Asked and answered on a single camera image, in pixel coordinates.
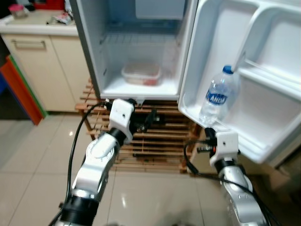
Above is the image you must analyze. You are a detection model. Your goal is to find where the steel mini fridge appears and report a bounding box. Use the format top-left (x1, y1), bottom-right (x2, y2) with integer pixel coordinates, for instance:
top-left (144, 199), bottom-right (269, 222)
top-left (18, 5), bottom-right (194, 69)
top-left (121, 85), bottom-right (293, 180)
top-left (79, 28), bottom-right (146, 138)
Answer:
top-left (71, 0), bottom-right (301, 166)

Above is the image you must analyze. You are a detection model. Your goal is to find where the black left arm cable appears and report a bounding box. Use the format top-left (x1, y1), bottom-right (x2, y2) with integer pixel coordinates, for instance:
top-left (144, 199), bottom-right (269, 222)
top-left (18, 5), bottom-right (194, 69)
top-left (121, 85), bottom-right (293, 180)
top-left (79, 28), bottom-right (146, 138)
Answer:
top-left (49, 101), bottom-right (113, 226)

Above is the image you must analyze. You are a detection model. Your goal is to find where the red cutting board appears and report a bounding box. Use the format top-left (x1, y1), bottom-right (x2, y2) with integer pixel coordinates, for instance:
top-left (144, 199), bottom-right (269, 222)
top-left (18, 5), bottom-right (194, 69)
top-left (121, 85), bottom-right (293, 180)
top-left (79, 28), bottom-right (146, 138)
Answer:
top-left (0, 56), bottom-right (44, 126)

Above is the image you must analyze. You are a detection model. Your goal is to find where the green cutting board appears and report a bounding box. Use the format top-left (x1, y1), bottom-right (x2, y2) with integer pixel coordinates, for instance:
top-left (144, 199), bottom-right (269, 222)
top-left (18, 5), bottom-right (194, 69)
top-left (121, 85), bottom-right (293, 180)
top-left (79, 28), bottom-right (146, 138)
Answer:
top-left (7, 54), bottom-right (48, 116)

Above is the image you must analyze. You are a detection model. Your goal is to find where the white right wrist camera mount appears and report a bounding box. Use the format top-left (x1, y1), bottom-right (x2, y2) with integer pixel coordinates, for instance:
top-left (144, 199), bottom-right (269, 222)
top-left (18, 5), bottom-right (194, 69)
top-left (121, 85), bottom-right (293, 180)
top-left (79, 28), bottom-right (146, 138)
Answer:
top-left (210, 131), bottom-right (239, 165)

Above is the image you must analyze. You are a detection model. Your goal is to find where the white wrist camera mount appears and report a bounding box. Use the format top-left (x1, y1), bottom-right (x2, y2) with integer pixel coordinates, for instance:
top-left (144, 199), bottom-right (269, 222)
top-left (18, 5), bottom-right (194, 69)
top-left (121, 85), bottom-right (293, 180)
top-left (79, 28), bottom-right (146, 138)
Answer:
top-left (108, 98), bottom-right (136, 142)
top-left (210, 131), bottom-right (239, 165)

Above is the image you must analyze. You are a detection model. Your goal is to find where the red white snack packet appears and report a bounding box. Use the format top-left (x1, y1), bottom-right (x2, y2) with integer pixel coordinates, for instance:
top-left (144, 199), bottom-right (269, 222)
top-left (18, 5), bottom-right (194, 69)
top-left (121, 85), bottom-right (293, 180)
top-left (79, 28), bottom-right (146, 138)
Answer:
top-left (52, 12), bottom-right (73, 24)

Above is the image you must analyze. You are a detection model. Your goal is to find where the clear container with red food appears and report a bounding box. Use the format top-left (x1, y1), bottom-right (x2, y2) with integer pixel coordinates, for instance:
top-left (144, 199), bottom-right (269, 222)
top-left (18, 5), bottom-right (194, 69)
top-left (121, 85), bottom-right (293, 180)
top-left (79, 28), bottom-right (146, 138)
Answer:
top-left (121, 63), bottom-right (162, 87)

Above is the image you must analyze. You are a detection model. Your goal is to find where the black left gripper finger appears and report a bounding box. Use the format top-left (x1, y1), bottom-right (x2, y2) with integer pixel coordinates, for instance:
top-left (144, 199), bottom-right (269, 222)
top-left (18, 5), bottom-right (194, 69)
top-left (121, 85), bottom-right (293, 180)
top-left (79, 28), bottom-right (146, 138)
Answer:
top-left (143, 109), bottom-right (159, 129)

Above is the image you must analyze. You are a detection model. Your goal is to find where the pink lid plastic container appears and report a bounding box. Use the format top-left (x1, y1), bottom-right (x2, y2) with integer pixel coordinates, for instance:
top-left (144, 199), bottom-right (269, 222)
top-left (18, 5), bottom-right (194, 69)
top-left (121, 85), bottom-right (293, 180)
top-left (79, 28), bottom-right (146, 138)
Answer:
top-left (9, 4), bottom-right (29, 18)

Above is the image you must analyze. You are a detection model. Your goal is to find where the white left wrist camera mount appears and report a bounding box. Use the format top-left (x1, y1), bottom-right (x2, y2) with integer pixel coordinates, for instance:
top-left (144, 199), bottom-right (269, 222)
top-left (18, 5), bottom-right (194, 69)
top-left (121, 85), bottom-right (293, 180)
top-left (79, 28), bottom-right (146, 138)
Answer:
top-left (108, 98), bottom-right (136, 142)

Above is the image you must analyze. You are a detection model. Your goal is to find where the steel bar cabinet handle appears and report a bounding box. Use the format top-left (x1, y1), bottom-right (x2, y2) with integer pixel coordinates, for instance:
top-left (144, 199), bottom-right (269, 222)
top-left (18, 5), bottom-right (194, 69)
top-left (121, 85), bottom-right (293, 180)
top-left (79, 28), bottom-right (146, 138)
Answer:
top-left (12, 39), bottom-right (48, 50)

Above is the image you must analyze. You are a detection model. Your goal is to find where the fridge freezer flap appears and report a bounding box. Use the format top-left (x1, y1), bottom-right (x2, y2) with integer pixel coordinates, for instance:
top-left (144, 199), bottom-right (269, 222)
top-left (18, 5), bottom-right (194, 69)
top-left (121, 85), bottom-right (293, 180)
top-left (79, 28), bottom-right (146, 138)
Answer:
top-left (135, 0), bottom-right (186, 20)

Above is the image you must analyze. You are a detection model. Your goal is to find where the blue cap water bottle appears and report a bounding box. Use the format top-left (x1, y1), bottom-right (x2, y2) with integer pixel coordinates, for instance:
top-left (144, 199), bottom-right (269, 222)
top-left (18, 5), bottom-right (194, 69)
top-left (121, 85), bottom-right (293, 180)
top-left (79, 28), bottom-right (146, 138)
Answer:
top-left (199, 65), bottom-right (240, 127)

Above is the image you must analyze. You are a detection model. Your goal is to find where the mini fridge door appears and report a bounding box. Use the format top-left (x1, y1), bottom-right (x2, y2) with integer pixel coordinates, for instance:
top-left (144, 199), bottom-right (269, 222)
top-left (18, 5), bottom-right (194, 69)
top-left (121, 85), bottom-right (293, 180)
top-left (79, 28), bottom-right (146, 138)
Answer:
top-left (178, 0), bottom-right (301, 166)

